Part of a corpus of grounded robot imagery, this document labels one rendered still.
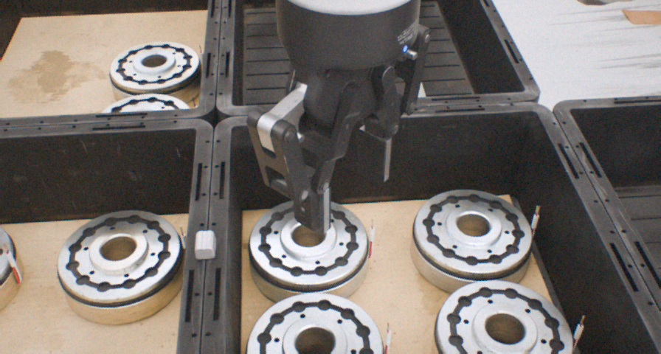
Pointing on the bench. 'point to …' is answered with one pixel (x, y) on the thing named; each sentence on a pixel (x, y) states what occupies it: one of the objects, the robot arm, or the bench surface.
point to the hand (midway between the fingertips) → (344, 184)
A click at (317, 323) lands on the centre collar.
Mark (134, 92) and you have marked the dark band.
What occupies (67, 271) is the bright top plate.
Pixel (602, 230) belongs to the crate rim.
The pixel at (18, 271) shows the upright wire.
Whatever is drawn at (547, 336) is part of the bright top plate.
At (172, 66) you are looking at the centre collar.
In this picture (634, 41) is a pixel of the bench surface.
